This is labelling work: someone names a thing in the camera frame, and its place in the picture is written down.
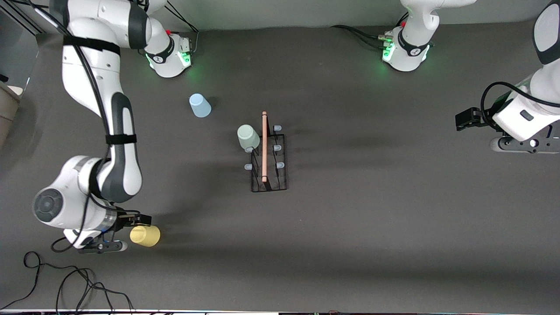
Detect yellow plastic cup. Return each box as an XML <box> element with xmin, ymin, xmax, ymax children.
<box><xmin>130</xmin><ymin>225</ymin><xmax>161</xmax><ymax>248</ymax></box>

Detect black wire cup holder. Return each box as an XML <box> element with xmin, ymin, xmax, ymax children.
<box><xmin>243</xmin><ymin>111</ymin><xmax>288</xmax><ymax>193</ymax></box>

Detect pale green plastic cup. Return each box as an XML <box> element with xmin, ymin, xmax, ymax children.
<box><xmin>237</xmin><ymin>124</ymin><xmax>261</xmax><ymax>150</ymax></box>

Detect light blue plastic cup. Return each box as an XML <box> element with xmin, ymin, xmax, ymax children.
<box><xmin>189</xmin><ymin>93</ymin><xmax>212</xmax><ymax>118</ymax></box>

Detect beige furniture piece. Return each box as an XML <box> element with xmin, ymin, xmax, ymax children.
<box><xmin>0</xmin><ymin>83</ymin><xmax>23</xmax><ymax>147</ymax></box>

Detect dark grey table mat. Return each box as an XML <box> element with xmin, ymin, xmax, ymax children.
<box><xmin>0</xmin><ymin>20</ymin><xmax>560</xmax><ymax>312</ymax></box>

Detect thin black loose cable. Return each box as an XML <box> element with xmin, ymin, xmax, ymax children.
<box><xmin>0</xmin><ymin>251</ymin><xmax>134</xmax><ymax>313</ymax></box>

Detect left arm black wrist cable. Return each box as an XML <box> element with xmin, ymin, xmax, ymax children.
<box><xmin>480</xmin><ymin>81</ymin><xmax>560</xmax><ymax>128</ymax></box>

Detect arm black wrist cable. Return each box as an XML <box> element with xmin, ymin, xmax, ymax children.
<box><xmin>480</xmin><ymin>81</ymin><xmax>560</xmax><ymax>128</ymax></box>
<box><xmin>9</xmin><ymin>0</ymin><xmax>140</xmax><ymax>253</ymax></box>

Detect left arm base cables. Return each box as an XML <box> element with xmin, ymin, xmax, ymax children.
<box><xmin>330</xmin><ymin>12</ymin><xmax>410</xmax><ymax>49</ymax></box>

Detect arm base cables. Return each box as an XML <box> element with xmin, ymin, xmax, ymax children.
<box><xmin>138</xmin><ymin>0</ymin><xmax>200</xmax><ymax>56</ymax></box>
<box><xmin>330</xmin><ymin>12</ymin><xmax>410</xmax><ymax>49</ymax></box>

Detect right arm black wrist cable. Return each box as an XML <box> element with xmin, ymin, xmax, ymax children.
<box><xmin>9</xmin><ymin>0</ymin><xmax>140</xmax><ymax>253</ymax></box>

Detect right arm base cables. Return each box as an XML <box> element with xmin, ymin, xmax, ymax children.
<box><xmin>138</xmin><ymin>0</ymin><xmax>200</xmax><ymax>56</ymax></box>

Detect dark metal frame bar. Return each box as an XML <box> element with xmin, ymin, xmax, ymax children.
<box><xmin>0</xmin><ymin>0</ymin><xmax>44</xmax><ymax>35</ymax></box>

